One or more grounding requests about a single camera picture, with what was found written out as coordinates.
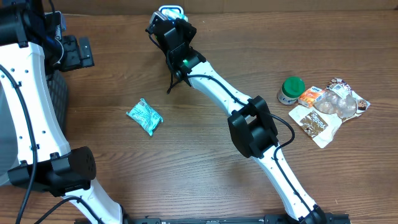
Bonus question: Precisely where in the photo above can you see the grey plastic basket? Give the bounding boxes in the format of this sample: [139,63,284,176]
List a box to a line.
[1,71,68,186]

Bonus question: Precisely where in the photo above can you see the mint green wipes pack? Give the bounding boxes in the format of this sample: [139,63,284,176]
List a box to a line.
[126,98,164,136]

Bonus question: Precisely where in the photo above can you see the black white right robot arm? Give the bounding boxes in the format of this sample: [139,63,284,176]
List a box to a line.
[146,12,327,223]

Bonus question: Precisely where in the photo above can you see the green lid jar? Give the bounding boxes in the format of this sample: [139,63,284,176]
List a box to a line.
[277,77,305,105]

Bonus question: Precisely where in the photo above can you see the orange tissue pack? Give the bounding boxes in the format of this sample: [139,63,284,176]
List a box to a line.
[298,86,326,108]

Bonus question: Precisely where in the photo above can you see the teal tissue pack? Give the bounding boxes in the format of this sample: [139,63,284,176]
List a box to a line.
[162,9,188,22]

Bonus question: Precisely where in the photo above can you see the white barcode scanner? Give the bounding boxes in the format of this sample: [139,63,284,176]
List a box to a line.
[159,5,184,14]

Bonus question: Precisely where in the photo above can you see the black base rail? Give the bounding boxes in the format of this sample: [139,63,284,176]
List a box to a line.
[74,213,352,224]

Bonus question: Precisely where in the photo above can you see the brown snack bag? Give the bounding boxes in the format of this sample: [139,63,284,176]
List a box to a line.
[289,78,371,148]

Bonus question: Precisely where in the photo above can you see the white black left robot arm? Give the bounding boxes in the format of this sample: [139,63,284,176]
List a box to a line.
[1,1,126,223]

